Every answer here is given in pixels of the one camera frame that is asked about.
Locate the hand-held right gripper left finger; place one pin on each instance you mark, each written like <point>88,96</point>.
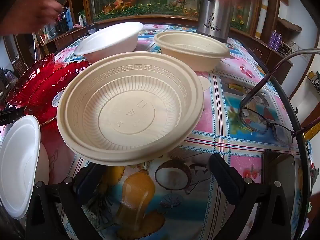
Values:
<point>87,180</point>

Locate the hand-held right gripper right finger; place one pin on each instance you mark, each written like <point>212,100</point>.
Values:
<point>225,172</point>

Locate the small red glass plate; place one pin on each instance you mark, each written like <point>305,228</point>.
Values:
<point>30,80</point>

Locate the large red glass plate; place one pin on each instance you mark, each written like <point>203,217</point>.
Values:
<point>50,92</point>

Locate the shallow white foam bowl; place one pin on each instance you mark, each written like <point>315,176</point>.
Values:
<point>17,165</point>

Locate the cream paper plate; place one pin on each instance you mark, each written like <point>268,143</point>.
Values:
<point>125,120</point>

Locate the small beige plastic bowl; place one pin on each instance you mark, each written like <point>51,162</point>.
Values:
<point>195,55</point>

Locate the deep white foam bowl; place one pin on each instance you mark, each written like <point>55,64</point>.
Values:
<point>110,40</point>

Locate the printed fruit tablecloth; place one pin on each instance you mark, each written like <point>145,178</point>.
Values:
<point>225,140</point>

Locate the black smartphone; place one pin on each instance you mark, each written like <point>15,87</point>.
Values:
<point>282,167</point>

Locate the dark-framed eyeglasses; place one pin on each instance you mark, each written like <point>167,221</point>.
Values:
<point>265,128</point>

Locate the wooden cabinet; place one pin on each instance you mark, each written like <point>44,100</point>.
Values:
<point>262,47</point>

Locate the purple bottle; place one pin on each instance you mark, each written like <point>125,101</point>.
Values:
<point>272,39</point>
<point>278,40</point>

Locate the stainless steel thermos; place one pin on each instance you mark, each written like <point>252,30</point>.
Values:
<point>212,17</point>

